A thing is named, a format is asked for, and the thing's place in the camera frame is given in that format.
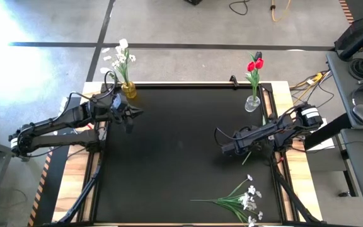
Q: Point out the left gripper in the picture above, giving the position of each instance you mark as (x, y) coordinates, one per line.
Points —
(118, 115)

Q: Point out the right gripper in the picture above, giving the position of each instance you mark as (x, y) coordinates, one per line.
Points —
(232, 148)

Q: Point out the clear glass vase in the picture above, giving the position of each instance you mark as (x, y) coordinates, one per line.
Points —
(252, 104)

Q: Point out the white blossom spray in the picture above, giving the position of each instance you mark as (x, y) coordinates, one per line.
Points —
(244, 200)
(120, 58)

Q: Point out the red artificial tulip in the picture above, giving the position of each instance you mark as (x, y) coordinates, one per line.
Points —
(259, 63)
(251, 67)

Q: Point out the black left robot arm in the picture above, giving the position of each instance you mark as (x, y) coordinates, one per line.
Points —
(58, 119)

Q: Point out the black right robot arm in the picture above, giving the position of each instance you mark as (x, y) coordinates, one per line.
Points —
(279, 130)

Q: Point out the yellow glass vase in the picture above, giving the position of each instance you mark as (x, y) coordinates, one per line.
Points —
(129, 89)

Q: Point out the black clamp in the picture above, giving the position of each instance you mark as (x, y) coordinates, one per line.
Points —
(233, 80)

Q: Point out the light wooden table board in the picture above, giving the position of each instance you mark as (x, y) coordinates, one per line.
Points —
(71, 176)

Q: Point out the orange striped floor mat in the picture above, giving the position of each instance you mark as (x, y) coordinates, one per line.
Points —
(41, 189)

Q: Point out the black pole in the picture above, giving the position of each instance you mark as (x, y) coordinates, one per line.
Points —
(358, 39)

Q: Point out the black case with red top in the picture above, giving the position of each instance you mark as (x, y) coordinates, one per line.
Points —
(353, 33)

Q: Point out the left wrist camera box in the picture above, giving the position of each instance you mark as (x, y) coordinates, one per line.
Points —
(117, 101)

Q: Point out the black diagonal frame strut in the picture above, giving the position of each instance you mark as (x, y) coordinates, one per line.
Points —
(84, 195)
(291, 195)

